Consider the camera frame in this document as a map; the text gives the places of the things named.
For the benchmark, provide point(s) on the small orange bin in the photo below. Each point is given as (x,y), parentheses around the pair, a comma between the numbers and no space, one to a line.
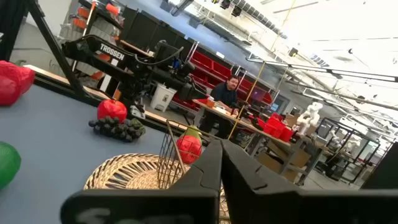
(211,102)

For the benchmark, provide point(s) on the person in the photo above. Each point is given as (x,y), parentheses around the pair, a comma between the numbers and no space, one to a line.
(225,96)

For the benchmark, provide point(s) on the red bell pepper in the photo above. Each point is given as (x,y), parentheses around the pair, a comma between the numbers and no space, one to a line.
(7,84)

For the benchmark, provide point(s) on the small red fruit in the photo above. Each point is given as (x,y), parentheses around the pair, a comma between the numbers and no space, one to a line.
(189,148)

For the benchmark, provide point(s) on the white trash bin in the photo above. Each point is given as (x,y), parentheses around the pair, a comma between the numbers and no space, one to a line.
(162,98)

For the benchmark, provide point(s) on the plywood side board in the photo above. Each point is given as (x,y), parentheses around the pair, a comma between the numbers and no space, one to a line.
(43,72)

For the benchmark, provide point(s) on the shelf with orange grey items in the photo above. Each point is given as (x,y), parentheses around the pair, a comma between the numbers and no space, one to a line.
(93,25)

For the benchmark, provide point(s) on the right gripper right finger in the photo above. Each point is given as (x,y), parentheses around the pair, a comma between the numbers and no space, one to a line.
(280,208)

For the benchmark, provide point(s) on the white humanoid figure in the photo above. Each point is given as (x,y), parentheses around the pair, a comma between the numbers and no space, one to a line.
(309,118)

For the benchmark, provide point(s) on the wooden top workbench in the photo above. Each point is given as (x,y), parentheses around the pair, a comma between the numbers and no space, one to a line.
(248,124)

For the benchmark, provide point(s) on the long ceiling light bar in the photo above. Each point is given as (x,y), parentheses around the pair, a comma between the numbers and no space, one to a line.
(323,70)

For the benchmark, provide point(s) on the dark green round fruit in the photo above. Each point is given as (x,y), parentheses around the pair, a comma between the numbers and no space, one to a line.
(7,163)

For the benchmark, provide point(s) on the black cabinet row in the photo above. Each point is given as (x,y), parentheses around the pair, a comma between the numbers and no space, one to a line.
(149,31)

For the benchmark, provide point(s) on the red plastic bin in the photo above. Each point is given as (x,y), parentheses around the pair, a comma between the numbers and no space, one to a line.
(202,100)
(286,134)

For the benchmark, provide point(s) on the woven wicker basket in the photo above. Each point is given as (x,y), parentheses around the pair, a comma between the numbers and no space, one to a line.
(130,174)

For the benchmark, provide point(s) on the black robot cell frame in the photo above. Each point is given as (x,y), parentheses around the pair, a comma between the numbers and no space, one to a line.
(348,149)

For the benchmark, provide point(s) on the cardboard boxes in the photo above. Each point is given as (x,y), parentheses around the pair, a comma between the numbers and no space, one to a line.
(292,161)

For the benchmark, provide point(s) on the red bin storage rack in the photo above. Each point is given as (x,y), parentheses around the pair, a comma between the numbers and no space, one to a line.
(211,67)

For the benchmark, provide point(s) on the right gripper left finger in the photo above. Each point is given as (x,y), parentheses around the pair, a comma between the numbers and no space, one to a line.
(186,203)

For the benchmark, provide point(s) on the blue table mat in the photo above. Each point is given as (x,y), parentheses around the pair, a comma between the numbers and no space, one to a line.
(62,130)

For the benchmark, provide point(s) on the green pear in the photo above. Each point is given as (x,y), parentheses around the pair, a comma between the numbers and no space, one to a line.
(194,132)

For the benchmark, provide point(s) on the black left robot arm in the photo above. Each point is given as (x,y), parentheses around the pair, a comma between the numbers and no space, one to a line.
(93,49)

